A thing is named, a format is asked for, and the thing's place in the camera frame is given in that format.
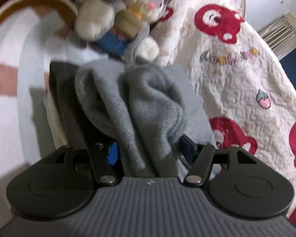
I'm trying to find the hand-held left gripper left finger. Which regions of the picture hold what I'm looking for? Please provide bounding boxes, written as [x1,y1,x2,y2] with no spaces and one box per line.
[46,142,119,186]

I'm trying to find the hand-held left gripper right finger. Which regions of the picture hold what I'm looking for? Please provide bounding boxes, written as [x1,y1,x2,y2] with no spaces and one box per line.
[179,133,258,186]

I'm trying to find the grey sweater with cat print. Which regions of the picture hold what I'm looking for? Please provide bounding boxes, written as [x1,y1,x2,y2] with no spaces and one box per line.
[75,60,217,178]

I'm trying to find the dark brown folded garment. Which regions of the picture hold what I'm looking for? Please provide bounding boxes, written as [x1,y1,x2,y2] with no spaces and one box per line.
[48,60,124,153]

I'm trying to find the white quilt with red bears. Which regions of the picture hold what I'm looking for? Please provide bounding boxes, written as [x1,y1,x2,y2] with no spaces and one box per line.
[148,0,296,230]

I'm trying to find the checkered round mat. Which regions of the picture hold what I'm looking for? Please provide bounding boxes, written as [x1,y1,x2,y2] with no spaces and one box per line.
[0,0,109,225]

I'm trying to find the grey plush rabbit toy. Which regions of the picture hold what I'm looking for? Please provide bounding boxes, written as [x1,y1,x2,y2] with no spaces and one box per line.
[74,0,188,65]

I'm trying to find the beige curtain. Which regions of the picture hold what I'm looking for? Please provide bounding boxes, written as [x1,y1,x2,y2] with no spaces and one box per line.
[258,11,296,52]

